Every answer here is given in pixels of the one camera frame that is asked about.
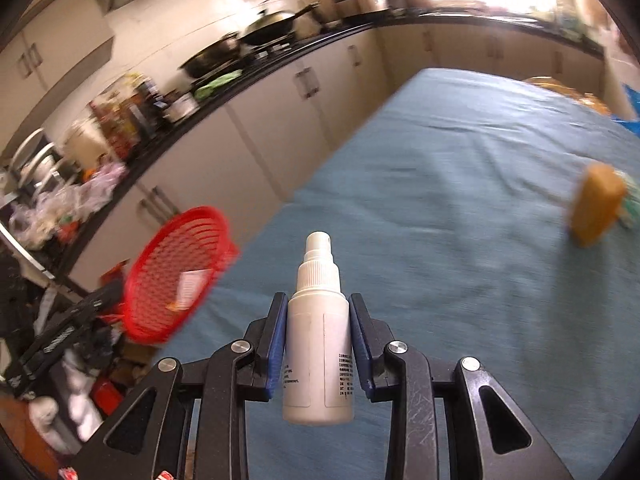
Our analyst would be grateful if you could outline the blue tablecloth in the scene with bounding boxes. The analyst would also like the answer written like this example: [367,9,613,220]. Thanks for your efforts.
[150,66,640,480]

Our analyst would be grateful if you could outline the grey kitchen cabinets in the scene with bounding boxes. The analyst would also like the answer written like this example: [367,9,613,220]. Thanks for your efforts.
[65,25,608,291]

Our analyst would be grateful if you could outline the clear plastic bags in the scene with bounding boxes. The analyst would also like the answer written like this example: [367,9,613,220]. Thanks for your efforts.
[9,160,132,248]

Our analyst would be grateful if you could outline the black frying pan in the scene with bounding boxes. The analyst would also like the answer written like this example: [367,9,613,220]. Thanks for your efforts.
[179,32,253,80]

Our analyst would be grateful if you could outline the steel shelf rail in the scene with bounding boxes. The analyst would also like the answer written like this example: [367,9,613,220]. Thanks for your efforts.
[0,220,58,286]

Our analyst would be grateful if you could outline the pale green tissue packet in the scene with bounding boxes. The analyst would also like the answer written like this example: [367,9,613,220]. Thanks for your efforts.
[616,169,640,231]

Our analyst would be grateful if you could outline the orange stool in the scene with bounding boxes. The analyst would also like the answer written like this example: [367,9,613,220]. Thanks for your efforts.
[99,260,130,291]

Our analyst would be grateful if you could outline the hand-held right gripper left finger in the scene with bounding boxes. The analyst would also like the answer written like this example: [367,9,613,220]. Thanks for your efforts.
[70,290,290,480]

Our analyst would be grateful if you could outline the upper wall cabinet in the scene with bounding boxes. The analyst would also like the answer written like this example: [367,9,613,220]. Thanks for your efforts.
[0,0,115,111]

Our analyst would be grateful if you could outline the white spray bottle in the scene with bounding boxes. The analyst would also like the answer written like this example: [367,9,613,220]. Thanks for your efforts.
[281,231,357,427]

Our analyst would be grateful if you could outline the green cloth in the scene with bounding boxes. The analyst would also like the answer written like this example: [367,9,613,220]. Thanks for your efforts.
[193,71,242,100]

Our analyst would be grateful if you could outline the steel rice cooker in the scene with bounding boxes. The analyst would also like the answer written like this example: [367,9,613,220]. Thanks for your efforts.
[333,0,391,22]

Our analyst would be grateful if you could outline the white plastic bottle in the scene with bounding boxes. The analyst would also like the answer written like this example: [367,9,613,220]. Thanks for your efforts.
[62,350,103,436]
[27,395,81,456]

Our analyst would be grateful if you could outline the black wok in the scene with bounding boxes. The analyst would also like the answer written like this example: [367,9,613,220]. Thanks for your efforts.
[239,2,322,47]

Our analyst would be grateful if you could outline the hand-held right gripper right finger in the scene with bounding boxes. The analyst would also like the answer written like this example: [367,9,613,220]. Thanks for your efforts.
[350,293,576,480]

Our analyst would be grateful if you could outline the row of sauce bottles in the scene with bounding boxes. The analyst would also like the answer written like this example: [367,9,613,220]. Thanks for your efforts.
[90,72,201,156]

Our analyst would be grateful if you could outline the tan crumpled packaging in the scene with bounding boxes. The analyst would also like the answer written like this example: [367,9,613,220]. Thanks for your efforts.
[525,76,612,112]

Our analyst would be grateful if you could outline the white dish rack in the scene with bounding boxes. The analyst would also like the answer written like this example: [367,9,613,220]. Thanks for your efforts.
[5,127,68,193]

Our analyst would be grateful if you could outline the red plastic basket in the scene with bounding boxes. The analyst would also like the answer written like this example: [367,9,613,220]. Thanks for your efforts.
[121,206,242,347]

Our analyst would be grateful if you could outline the black countertop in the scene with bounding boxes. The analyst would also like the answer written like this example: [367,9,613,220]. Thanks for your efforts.
[50,7,606,281]

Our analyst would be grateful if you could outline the tan paper cup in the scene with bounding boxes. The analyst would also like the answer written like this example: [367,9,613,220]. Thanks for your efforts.
[564,162,629,249]

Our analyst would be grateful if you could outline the white paper scrap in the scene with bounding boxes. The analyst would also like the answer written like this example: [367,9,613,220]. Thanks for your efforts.
[172,269,213,308]

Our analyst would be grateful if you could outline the white electric kettle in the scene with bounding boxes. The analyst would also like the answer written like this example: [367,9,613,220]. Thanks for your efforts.
[64,119,110,162]

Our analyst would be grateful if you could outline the blue plastic bag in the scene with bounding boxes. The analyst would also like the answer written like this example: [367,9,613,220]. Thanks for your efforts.
[621,85,640,136]

